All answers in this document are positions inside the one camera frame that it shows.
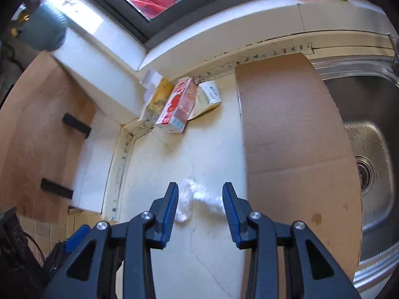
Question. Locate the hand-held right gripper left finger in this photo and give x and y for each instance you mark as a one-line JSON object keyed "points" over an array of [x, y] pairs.
{"points": [[168, 215]]}

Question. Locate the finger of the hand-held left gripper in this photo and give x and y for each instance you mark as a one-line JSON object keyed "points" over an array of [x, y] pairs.
{"points": [[74, 238]]}

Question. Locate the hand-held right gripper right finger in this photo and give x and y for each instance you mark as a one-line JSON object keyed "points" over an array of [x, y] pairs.
{"points": [[232, 215]]}

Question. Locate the white plastic bag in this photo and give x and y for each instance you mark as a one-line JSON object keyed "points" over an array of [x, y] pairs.
{"points": [[199, 196]]}

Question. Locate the brown cardboard sheet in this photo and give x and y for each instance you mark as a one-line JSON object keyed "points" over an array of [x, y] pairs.
{"points": [[296, 146]]}

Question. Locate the red white carton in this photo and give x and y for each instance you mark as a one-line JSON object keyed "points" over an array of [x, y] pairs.
{"points": [[177, 106]]}

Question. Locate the black cutting board holder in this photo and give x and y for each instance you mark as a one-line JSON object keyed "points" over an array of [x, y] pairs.
{"points": [[76, 124]]}

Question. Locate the yellow sachet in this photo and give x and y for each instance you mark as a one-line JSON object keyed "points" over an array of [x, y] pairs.
{"points": [[159, 99]]}

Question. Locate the wooden cutting board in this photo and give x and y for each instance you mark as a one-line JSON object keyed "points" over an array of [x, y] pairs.
{"points": [[40, 124]]}

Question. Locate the white yellow carton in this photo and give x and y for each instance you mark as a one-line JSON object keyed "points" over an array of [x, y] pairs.
{"points": [[209, 95]]}

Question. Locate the stainless steel sink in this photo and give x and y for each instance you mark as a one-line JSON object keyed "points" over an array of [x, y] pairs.
{"points": [[367, 115]]}

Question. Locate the blue utensil holder cup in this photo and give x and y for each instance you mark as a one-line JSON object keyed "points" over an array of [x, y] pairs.
{"points": [[45, 28]]}

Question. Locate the red cloth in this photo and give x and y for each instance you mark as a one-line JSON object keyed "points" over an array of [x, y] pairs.
{"points": [[152, 1]]}

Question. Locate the dark window frame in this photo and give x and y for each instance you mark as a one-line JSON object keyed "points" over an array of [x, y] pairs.
{"points": [[140, 34]]}

